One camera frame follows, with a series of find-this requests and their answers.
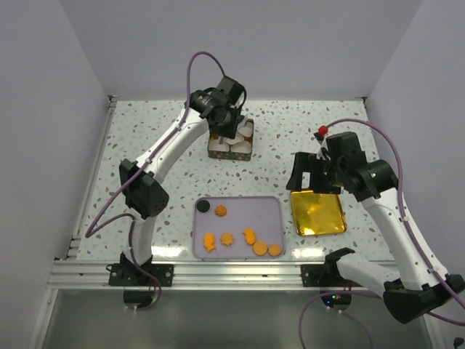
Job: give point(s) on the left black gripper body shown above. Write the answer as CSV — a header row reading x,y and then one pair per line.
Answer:
x,y
229,127

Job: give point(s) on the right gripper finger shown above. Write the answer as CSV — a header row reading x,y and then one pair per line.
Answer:
x,y
319,183
301,166

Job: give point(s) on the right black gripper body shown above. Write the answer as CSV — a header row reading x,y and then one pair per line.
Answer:
x,y
334,170

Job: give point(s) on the black sandwich cookie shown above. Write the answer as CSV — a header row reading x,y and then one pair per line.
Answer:
x,y
203,206

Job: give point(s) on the orange fish cookie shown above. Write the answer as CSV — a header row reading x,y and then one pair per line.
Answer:
x,y
249,236
209,242

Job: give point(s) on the orange dotted round cookie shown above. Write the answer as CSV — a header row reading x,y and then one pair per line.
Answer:
x,y
260,248

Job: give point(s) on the orange swirl cookie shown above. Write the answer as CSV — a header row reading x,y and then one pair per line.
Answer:
x,y
220,211

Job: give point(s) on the metal tongs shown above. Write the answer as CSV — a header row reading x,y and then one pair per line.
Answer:
x,y
229,131

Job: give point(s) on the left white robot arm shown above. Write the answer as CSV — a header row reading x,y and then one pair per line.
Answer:
x,y
141,179

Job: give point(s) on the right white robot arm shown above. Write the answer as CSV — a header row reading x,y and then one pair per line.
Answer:
x,y
421,282

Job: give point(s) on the white paper cup bottom-left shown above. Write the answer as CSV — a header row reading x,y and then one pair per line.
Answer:
x,y
218,145

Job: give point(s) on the white paper cup top-right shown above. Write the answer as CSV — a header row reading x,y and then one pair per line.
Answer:
x,y
247,129

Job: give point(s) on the gold tin lid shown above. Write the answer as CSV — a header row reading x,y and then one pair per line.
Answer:
x,y
317,214

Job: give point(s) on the green cookie tin box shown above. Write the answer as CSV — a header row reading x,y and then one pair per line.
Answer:
x,y
230,155

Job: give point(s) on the white paper cup bottom-right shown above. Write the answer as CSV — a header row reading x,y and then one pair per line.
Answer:
x,y
244,147

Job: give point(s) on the orange plain round cookie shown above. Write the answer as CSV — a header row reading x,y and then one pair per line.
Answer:
x,y
274,250

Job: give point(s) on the lilac plastic tray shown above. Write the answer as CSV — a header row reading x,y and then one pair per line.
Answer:
x,y
260,213

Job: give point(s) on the orange flower cookie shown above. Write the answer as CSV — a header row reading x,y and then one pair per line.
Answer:
x,y
227,239

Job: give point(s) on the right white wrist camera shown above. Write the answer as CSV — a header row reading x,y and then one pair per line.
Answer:
x,y
320,136

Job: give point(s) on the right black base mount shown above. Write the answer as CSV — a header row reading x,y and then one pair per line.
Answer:
x,y
319,272

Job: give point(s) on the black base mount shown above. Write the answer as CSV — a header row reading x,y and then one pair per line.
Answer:
x,y
125,273
319,272

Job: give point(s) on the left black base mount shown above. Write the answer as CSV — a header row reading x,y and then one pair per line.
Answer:
x,y
125,273

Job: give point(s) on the aluminium front rail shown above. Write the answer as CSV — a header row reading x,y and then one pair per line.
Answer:
x,y
248,275

